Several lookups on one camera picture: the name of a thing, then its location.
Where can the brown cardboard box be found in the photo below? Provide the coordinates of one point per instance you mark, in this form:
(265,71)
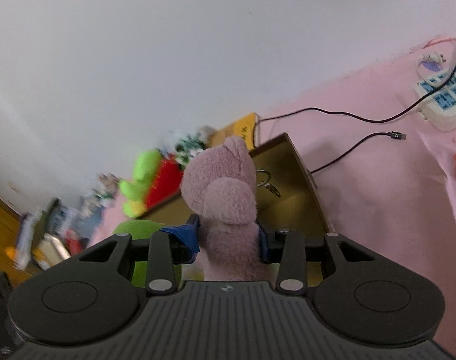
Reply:
(286,198)

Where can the white power strip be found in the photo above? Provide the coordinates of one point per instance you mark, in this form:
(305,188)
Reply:
(440,107)

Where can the yellow cardboard box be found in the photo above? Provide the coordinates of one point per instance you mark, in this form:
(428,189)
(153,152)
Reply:
(243,128)

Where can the pink plush bear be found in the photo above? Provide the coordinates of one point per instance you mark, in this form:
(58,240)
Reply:
(219,186)

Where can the red plush toy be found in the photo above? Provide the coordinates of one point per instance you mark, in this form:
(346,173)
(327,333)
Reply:
(166,183)

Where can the beige rope toy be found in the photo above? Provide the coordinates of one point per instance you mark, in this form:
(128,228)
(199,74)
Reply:
(101,197)

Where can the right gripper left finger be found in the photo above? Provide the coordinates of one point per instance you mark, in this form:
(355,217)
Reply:
(184,244)

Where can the panda plush toy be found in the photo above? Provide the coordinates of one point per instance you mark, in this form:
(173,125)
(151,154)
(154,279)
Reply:
(189,147)

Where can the pink bed sheet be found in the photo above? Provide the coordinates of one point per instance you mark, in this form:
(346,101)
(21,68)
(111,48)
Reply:
(386,176)

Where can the orange ball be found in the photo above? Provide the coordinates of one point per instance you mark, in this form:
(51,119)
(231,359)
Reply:
(10,252)

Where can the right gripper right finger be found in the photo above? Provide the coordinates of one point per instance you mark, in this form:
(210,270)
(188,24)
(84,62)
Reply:
(271,245)

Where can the green yellow dinosaur plush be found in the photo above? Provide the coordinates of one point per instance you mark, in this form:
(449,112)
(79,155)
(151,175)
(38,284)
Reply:
(136,189)

